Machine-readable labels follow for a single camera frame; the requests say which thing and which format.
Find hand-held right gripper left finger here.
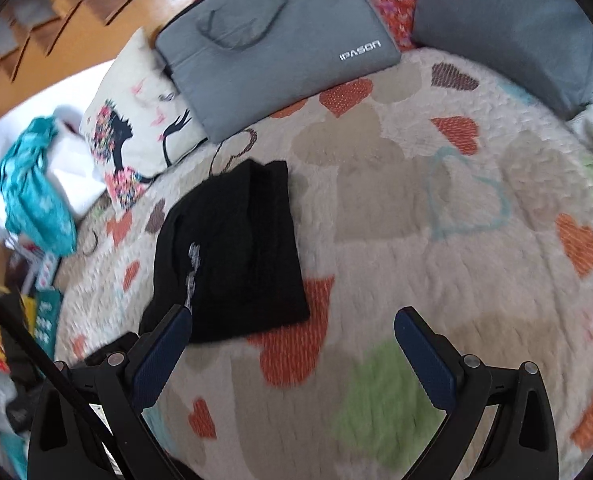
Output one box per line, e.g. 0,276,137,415
26,306,193,480

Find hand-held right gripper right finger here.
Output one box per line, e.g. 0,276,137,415
394,307,559,480

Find black pants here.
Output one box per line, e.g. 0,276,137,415
139,159,311,345

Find heart print quilted bedspread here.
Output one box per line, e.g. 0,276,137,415
54,47,593,480

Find green box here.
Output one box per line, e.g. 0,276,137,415
31,287,64,361

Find black rod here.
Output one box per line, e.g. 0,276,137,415
0,277,127,480

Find colourful shapes box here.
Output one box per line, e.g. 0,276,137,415
21,250,60,291

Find white cloth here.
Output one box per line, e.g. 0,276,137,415
46,105,107,221

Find teal star print cloth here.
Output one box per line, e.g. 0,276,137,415
0,116,77,256

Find white printed pillow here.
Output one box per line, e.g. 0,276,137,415
79,27,210,211

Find grey laptop bag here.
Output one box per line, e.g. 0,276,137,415
155,0,402,143

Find wooden stairs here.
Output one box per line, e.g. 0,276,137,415
0,0,212,126

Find grey cushion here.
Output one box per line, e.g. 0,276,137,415
410,0,593,121

